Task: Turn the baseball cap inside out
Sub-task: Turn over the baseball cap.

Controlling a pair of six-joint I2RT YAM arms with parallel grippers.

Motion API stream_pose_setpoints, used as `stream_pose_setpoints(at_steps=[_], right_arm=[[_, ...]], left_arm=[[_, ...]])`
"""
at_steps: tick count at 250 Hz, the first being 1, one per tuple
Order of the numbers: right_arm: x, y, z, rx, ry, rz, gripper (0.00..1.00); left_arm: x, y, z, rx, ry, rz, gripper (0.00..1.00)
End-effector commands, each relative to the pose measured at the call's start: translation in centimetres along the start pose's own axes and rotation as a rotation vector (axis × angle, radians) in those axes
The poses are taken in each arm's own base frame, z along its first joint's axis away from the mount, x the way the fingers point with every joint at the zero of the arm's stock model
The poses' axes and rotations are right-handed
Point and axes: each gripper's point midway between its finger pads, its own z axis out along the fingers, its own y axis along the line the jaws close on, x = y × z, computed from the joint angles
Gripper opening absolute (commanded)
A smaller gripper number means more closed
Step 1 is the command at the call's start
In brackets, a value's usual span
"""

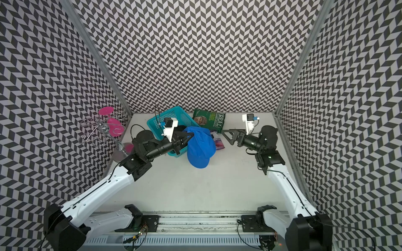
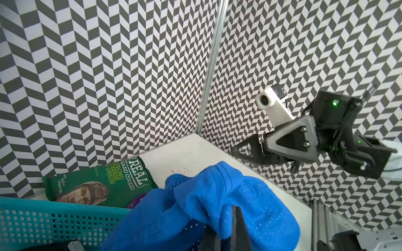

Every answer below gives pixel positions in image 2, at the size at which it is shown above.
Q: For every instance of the blue baseball cap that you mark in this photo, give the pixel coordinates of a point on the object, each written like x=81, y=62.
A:
x=174, y=218

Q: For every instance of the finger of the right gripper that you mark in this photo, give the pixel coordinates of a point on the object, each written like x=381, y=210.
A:
x=255, y=156

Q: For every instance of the green crisps bag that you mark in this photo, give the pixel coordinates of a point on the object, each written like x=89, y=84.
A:
x=111, y=185

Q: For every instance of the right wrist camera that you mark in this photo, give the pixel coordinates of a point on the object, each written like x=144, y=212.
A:
x=273, y=101

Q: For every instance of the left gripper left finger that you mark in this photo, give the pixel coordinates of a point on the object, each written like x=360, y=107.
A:
x=210, y=240

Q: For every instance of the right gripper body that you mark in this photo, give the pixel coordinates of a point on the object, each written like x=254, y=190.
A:
x=292, y=140

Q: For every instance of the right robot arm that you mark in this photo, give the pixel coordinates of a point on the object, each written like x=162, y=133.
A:
x=324, y=127

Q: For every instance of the purple snack packet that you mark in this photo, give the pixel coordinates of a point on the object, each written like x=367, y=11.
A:
x=136, y=201

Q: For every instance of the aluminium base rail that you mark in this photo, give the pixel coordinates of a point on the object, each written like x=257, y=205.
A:
x=333, y=232

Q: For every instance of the black baseball cap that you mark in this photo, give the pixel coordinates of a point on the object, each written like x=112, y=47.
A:
x=75, y=245

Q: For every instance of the teal plastic basket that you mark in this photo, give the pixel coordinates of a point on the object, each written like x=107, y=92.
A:
x=26, y=223

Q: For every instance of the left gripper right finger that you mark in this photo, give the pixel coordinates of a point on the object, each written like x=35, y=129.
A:
x=239, y=240

